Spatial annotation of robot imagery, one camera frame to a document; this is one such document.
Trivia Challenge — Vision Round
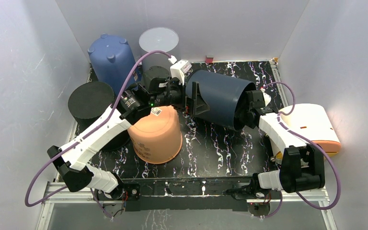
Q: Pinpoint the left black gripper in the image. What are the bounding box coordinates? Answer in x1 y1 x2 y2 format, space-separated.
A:
151 78 210 116

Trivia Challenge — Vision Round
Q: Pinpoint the dark blue bucket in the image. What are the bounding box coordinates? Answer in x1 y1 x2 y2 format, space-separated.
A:
186 69 256 131

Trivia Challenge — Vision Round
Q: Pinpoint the orange bucket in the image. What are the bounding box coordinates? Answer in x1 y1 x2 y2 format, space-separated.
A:
127 106 183 164

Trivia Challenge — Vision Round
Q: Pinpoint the grey plastic bucket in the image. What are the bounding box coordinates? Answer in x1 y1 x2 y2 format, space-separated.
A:
139 27 181 71

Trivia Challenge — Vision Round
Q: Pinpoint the blue plastic bucket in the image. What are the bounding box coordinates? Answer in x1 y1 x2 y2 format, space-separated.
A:
87 34 136 94

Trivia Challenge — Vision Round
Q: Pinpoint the large black bucket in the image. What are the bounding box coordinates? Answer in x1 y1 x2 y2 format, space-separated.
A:
68 81 116 134

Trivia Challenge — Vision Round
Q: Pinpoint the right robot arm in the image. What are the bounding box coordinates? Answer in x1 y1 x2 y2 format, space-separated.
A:
236 90 325 198

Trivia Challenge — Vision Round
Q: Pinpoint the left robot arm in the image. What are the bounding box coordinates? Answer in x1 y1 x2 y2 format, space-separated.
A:
47 63 210 200

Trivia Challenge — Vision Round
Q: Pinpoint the white and orange container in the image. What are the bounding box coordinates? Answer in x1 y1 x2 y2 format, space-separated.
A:
260 103 341 164

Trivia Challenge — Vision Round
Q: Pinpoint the small red block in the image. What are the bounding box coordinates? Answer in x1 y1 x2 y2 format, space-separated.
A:
205 55 214 63

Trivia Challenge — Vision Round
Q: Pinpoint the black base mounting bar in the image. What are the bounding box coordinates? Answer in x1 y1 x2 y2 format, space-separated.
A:
122 176 265 212

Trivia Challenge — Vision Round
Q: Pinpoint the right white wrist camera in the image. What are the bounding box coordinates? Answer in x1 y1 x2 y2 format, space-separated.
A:
260 88 272 107

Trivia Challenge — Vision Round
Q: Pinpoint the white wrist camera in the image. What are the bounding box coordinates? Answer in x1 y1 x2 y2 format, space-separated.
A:
260 88 272 107
168 55 192 85

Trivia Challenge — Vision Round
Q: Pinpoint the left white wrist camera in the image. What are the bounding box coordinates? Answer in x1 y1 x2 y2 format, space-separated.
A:
168 55 192 85

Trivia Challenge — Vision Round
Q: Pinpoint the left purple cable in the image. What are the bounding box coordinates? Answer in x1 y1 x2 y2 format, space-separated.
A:
24 50 173 219

